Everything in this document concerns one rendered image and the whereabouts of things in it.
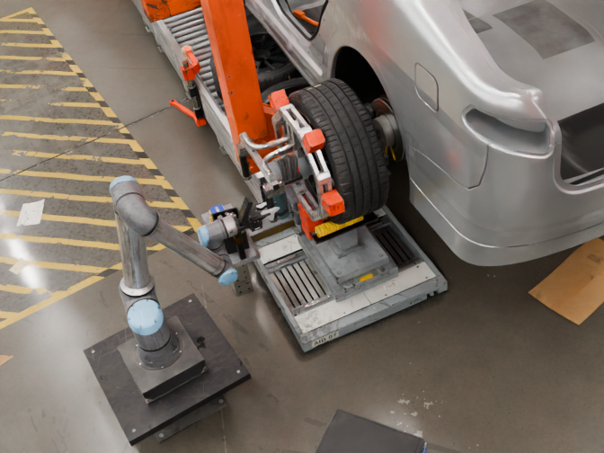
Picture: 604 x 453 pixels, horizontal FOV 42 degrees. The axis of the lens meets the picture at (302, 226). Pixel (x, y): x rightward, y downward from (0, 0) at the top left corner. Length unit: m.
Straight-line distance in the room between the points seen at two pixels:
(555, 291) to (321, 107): 1.60
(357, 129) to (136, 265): 1.12
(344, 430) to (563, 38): 2.17
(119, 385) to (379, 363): 1.25
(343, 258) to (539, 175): 1.49
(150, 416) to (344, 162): 1.40
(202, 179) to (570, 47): 2.36
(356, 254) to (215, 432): 1.15
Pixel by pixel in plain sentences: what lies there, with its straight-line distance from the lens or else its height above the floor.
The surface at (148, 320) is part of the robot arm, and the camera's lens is 3.42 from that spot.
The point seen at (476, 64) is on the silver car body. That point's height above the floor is 1.66.
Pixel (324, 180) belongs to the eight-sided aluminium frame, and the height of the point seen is 0.96.
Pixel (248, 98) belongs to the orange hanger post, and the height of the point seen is 0.99.
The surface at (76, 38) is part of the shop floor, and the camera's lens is 6.97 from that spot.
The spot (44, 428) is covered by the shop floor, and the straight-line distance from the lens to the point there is 4.12.
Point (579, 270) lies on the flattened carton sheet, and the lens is 4.34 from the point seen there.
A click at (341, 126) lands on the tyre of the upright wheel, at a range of 3.41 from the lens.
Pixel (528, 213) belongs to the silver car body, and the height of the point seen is 1.13.
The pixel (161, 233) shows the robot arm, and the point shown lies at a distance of 3.15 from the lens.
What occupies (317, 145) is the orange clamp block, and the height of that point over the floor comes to 1.12.
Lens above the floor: 3.18
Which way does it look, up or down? 44 degrees down
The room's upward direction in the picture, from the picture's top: 10 degrees counter-clockwise
